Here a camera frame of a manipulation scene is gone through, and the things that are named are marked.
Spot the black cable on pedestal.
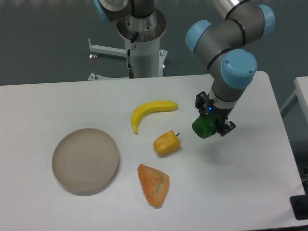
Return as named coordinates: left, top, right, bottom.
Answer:
left=127, top=31, right=139, bottom=79

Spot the white side table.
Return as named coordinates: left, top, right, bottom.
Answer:
left=280, top=76, right=308, bottom=121

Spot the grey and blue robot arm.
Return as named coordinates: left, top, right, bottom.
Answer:
left=94, top=0, right=275, bottom=139

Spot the orange toy bread slice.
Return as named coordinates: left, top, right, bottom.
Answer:
left=137, top=164, right=170, bottom=208

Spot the yellow toy bell pepper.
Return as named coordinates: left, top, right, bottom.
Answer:
left=153, top=130, right=181, bottom=156

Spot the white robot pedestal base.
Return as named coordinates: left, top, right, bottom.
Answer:
left=89, top=8, right=167, bottom=78

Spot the black device at edge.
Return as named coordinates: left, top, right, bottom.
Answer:
left=290, top=194, right=308, bottom=220

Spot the beige round plate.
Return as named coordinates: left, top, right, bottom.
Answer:
left=51, top=128, right=120, bottom=196

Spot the yellow toy banana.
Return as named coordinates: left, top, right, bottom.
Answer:
left=130, top=100, right=178, bottom=134

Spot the green toy pepper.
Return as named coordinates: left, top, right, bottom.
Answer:
left=192, top=114, right=216, bottom=139

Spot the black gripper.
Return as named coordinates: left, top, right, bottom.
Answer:
left=195, top=91, right=236, bottom=137

